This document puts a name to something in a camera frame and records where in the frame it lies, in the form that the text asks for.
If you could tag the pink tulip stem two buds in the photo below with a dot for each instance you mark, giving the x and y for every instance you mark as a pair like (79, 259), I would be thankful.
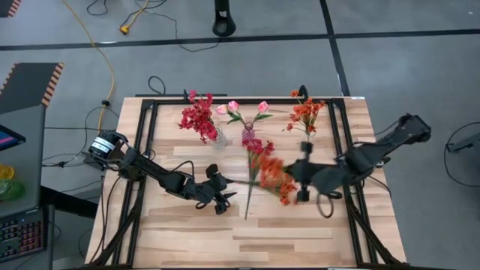
(233, 106)

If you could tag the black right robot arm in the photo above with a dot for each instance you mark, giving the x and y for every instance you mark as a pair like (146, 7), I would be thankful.
(367, 159)

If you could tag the short clear glass vase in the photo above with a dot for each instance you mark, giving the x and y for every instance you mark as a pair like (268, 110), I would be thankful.
(220, 141)

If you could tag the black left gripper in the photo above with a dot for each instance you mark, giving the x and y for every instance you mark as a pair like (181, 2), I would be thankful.
(204, 189)

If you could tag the tall clear glass vase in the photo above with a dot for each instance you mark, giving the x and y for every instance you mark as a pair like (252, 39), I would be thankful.
(307, 138)

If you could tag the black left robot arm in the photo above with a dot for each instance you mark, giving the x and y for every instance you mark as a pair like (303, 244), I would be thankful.
(150, 170)

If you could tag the backlit black keyboard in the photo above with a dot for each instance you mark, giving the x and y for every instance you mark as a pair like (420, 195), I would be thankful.
(20, 234)

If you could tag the black aluminium table frame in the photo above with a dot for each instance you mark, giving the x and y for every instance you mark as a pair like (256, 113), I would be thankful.
(168, 101)

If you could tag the dark tablet screen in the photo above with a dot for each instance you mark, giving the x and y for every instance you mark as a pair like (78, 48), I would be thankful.
(9, 138)

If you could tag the black clamp hook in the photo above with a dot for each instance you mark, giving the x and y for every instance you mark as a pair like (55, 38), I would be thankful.
(303, 90)

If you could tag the yellow plastic object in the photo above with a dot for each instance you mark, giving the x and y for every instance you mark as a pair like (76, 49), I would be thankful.
(5, 172)

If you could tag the grey side desk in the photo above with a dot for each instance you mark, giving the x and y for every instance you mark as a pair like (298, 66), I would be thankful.
(26, 168)

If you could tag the small black orange-striped mat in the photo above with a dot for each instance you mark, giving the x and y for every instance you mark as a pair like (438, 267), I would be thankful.
(7, 6)

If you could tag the purple glass vase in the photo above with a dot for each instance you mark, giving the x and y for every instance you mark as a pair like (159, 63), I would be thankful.
(248, 134)

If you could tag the grey stand foot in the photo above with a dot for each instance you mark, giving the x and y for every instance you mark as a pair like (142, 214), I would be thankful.
(467, 144)

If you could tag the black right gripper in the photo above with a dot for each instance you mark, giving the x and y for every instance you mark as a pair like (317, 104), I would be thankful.
(326, 178)

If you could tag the orange artificial flower stem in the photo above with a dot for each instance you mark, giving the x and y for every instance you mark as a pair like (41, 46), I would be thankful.
(287, 192)
(272, 168)
(305, 112)

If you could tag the large black orange-striped mat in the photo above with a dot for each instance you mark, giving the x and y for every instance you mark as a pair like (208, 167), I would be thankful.
(26, 86)

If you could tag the pink tulip stem one bud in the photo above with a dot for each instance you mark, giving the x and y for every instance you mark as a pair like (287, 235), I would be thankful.
(263, 107)

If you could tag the red artificial flower stem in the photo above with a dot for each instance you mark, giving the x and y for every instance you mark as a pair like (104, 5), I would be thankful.
(192, 94)
(257, 146)
(204, 129)

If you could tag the green plastic object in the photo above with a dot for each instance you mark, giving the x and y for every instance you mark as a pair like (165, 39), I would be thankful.
(11, 190)

